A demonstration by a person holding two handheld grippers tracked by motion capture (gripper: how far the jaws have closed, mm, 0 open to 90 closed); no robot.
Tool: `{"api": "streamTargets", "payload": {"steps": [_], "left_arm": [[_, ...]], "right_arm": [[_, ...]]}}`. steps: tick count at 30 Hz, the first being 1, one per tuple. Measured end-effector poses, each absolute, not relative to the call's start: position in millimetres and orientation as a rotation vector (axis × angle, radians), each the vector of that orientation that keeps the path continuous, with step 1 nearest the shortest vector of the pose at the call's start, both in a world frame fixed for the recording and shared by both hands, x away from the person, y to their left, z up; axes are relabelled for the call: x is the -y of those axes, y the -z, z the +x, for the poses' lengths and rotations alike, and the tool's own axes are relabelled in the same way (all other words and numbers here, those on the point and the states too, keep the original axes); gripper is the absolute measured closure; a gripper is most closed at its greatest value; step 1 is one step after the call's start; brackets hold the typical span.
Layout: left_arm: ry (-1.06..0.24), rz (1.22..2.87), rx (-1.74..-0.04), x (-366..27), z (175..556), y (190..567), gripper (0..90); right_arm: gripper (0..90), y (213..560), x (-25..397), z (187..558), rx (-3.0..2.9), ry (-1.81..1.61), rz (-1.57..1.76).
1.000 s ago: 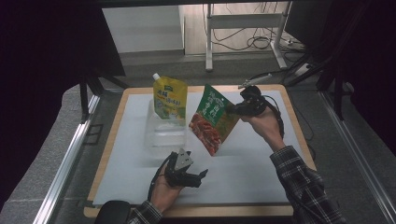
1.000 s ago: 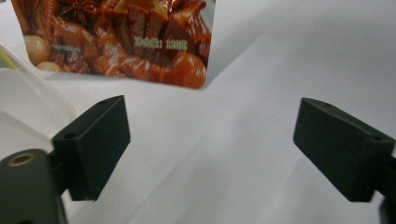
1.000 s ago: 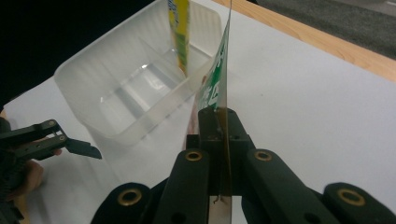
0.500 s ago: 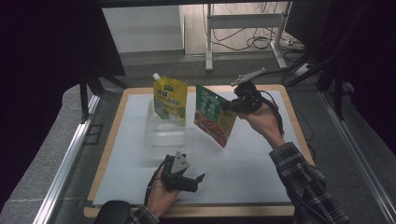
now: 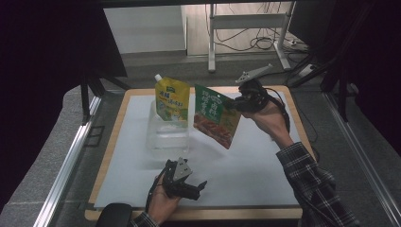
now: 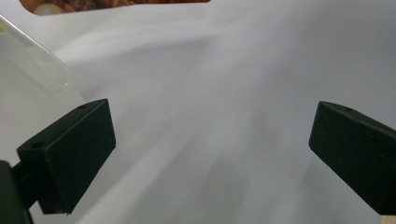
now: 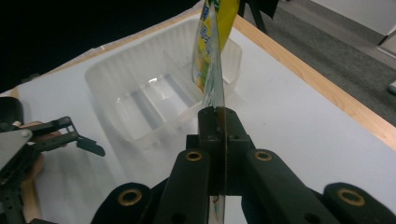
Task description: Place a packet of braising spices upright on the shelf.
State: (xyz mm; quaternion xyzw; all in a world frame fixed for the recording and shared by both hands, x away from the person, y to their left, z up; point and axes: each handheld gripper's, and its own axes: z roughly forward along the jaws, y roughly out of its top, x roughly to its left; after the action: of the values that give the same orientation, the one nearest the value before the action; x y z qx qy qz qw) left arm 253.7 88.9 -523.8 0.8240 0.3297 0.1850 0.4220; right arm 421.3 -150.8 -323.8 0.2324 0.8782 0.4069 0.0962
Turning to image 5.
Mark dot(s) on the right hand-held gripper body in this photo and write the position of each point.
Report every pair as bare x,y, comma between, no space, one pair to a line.
253,96

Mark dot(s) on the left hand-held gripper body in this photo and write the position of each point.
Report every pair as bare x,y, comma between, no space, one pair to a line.
178,176

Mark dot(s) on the green and red seasoning pouch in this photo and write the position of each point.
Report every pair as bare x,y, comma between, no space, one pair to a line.
214,116

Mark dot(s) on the clear plastic container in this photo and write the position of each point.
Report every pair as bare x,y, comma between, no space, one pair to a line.
167,138

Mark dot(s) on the yellow spouted pouch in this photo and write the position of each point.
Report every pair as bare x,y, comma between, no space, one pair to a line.
171,97

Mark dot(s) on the person's left hand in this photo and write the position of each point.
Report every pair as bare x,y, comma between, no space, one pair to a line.
162,206

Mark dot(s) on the person's right hand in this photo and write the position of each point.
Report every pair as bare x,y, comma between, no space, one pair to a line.
272,124

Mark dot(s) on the white table mat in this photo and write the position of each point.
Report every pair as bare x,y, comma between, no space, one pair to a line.
246,176

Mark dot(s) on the white power strip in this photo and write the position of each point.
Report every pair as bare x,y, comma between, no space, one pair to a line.
306,71

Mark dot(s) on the dark rounded object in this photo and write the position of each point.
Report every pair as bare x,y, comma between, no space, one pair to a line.
115,216

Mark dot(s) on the black metal stand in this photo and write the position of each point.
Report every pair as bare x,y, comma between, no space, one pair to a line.
342,91

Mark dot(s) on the white panel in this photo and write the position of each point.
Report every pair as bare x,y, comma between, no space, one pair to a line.
143,28

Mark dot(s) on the black tripod stand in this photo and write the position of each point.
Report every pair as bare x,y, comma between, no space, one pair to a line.
91,91

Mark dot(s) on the white metal desk frame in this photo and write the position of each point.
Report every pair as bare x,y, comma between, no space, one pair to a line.
249,21

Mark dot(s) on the black floor bracket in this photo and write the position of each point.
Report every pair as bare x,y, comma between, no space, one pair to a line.
94,136

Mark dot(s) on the aluminium rail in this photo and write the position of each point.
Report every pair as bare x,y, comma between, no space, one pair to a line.
67,164
362,151

